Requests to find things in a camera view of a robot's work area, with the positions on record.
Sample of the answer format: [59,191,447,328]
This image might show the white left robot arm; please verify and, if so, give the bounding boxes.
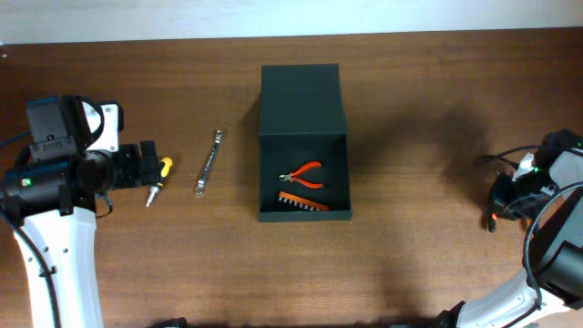
[1,140,159,327]

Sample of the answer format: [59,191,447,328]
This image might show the silver ring wrench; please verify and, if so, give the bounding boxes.
[195,129,223,196]

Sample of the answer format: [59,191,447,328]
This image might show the yellow black stubby screwdriver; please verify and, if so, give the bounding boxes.
[146,157,173,208]

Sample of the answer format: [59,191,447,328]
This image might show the black open box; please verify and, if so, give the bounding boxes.
[259,64,352,222]

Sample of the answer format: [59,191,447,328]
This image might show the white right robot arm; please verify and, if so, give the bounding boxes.
[435,129,582,328]

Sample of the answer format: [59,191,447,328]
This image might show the orange socket rail with sockets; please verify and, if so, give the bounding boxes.
[278,191,330,211]

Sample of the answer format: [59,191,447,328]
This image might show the orange black long-nose pliers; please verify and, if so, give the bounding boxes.
[486,212,532,232]

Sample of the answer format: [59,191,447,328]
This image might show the red handled side cutters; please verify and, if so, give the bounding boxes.
[278,160,326,190]

